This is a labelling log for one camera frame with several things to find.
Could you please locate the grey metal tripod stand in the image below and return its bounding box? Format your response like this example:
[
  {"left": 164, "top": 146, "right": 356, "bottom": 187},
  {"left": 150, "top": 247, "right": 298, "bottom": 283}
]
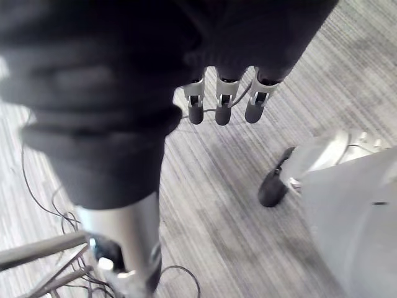
[{"left": 0, "top": 232, "right": 108, "bottom": 298}]

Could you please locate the thin black cable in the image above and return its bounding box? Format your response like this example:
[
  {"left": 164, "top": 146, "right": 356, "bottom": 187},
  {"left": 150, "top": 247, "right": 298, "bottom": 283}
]
[{"left": 19, "top": 145, "right": 202, "bottom": 298}]

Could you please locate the robot silver leg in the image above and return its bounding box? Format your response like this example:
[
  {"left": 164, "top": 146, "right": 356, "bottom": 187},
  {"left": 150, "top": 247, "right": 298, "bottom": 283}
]
[{"left": 280, "top": 130, "right": 397, "bottom": 298}]

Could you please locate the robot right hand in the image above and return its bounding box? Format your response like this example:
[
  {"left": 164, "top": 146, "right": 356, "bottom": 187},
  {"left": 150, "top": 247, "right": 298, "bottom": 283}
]
[{"left": 0, "top": 0, "right": 339, "bottom": 298}]

